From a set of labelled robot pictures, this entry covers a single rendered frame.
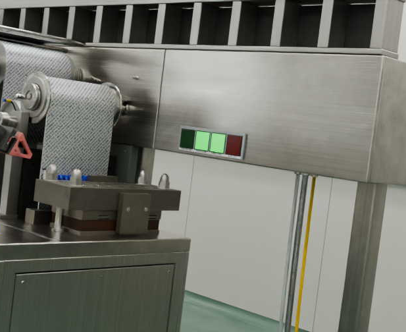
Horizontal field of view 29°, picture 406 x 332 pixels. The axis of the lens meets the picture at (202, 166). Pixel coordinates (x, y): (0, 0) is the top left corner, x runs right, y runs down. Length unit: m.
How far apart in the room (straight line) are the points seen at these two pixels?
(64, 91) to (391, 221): 2.67
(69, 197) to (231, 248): 3.27
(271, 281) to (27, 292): 3.22
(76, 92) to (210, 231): 3.21
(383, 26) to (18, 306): 1.09
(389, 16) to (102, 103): 0.88
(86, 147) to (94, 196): 0.25
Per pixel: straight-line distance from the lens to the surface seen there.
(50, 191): 2.08
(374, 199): 2.02
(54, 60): 2.50
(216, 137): 2.13
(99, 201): 2.08
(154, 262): 2.17
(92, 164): 2.29
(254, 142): 2.04
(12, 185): 2.25
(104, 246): 2.04
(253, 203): 5.08
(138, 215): 2.15
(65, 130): 2.22
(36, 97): 2.19
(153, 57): 2.36
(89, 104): 2.27
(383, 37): 1.87
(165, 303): 2.24
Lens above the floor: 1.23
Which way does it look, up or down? 3 degrees down
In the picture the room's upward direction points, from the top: 7 degrees clockwise
